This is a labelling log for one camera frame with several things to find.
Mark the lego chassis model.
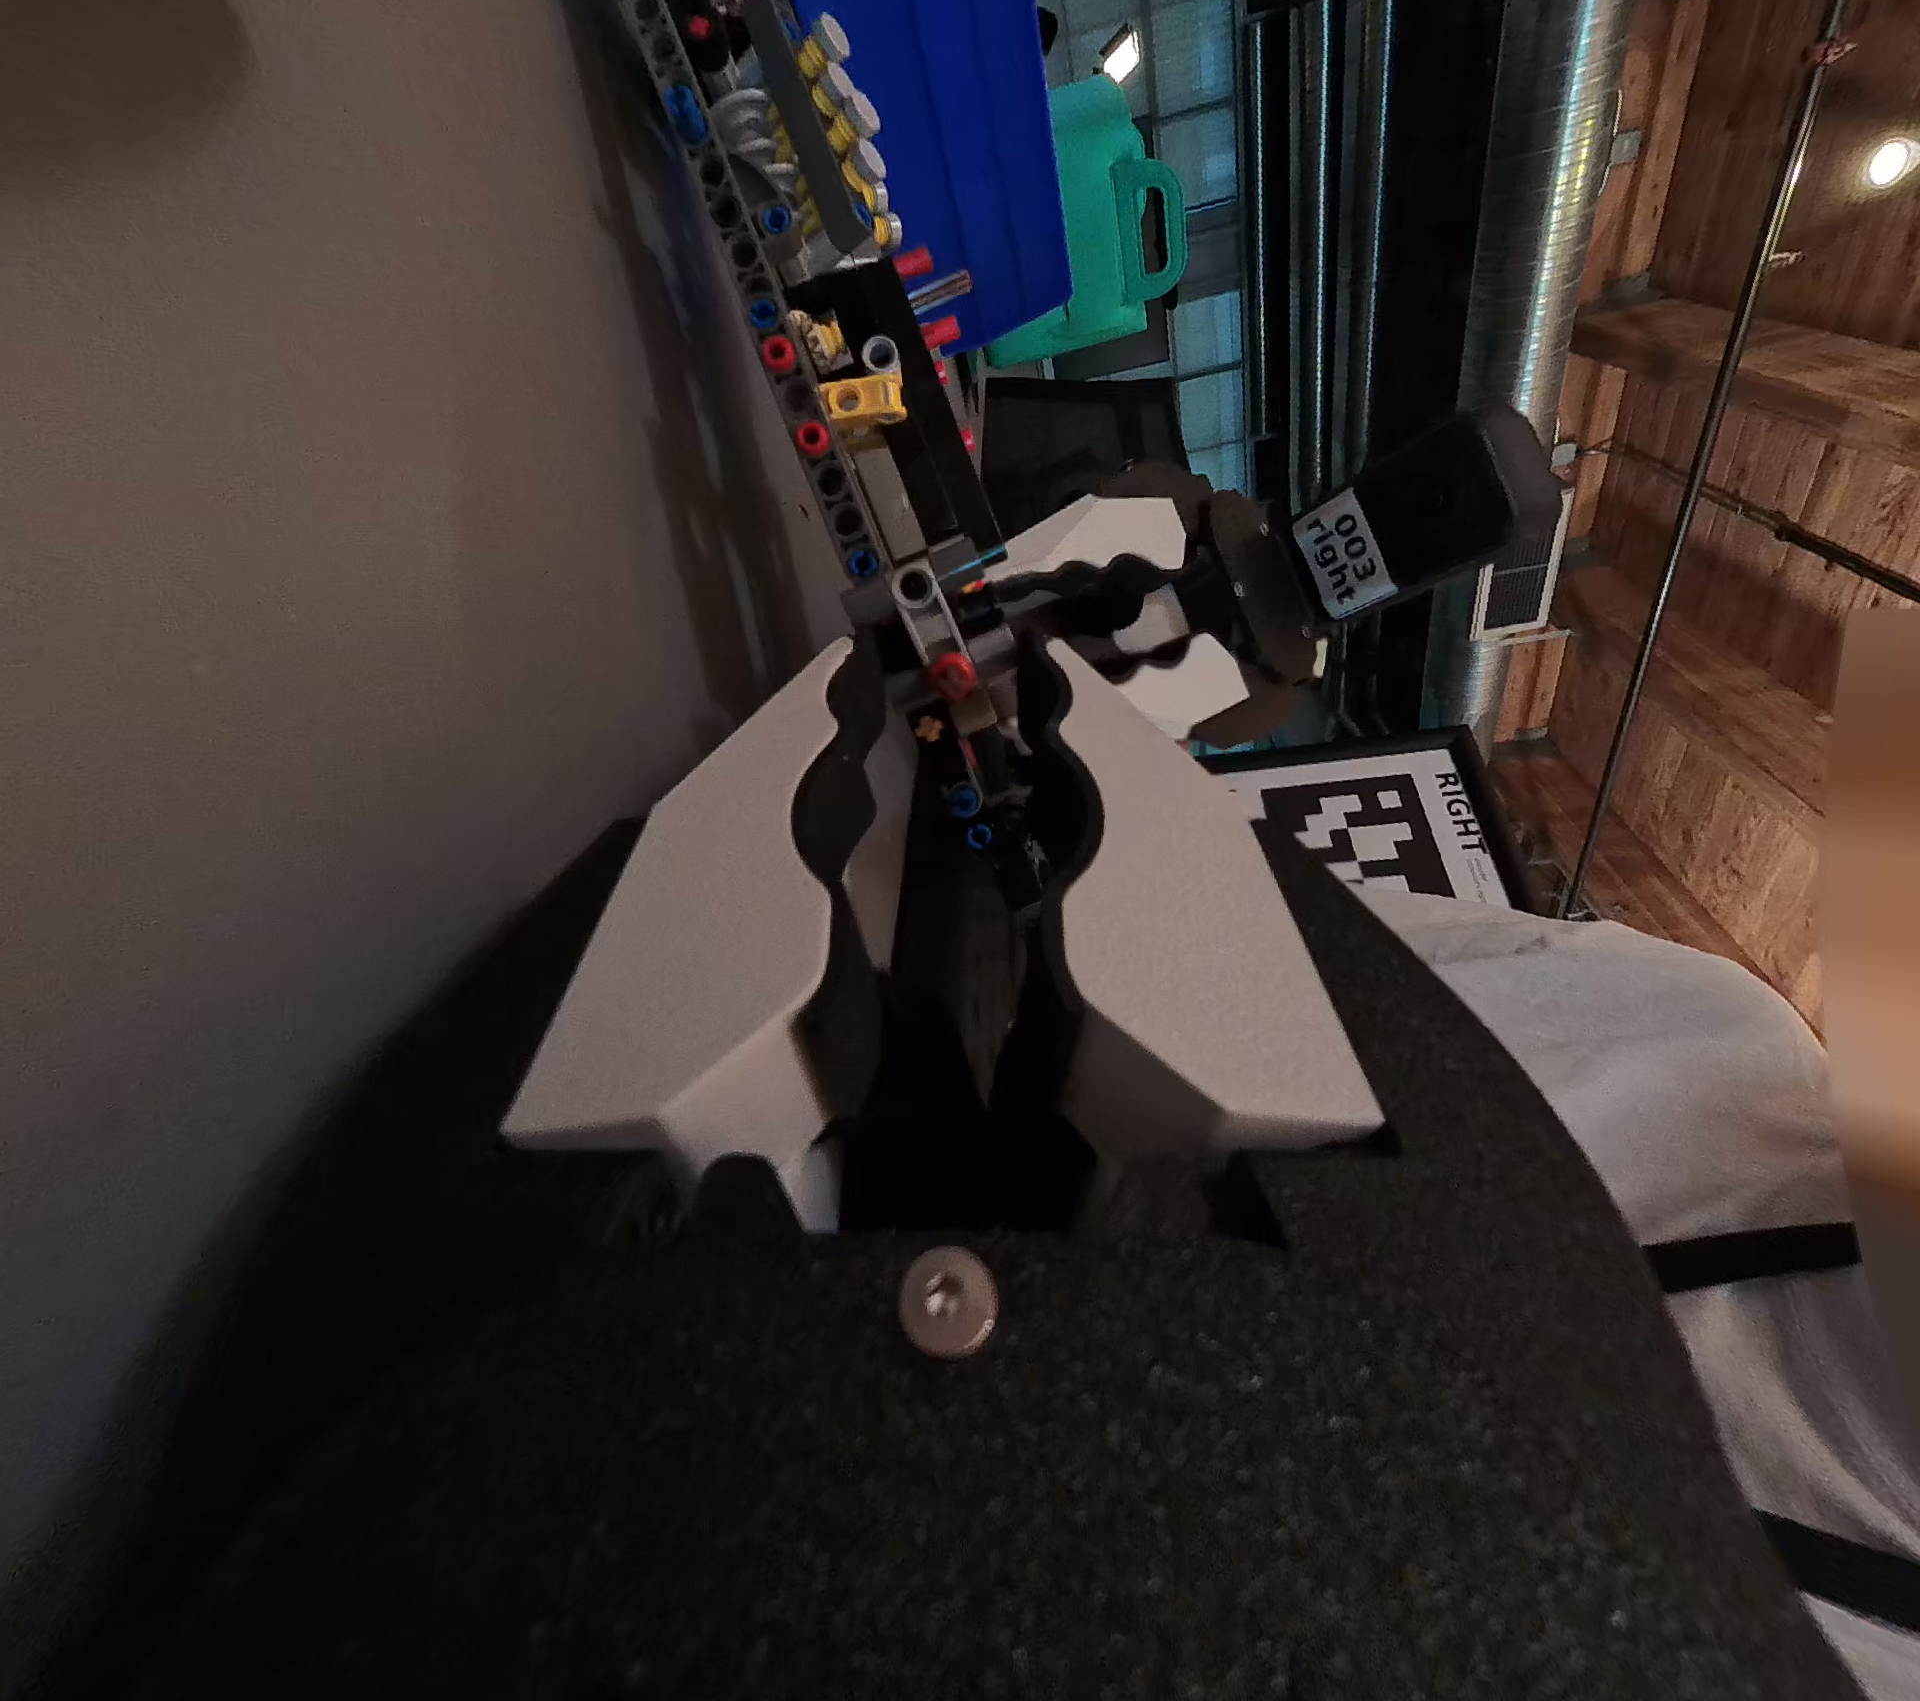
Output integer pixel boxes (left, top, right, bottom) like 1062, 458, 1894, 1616
539, 0, 1085, 914

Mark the blue plastic bin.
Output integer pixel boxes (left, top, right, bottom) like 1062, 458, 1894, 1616
724, 0, 1075, 356

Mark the person's white shirt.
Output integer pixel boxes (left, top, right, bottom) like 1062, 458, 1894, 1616
1349, 891, 1870, 1701

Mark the teal bag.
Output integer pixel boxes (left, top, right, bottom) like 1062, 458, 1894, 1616
981, 72, 1190, 371

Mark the silver ventilation duct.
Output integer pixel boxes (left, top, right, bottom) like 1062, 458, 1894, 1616
1423, 0, 1669, 743

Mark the black shoulder strap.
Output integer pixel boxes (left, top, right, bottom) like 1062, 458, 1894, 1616
1646, 1221, 1920, 1631

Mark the black mesh office chair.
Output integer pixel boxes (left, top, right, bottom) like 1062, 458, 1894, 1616
974, 372, 1190, 521

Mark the white air vent grille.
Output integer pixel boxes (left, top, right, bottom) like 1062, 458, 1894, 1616
1469, 492, 1577, 642

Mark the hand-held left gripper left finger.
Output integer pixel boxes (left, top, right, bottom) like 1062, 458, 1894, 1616
501, 636, 901, 1230

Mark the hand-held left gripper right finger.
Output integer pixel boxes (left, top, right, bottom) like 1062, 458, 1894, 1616
1019, 636, 1385, 1167

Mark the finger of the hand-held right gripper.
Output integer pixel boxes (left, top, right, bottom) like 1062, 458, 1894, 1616
1050, 590, 1250, 739
985, 495, 1198, 603

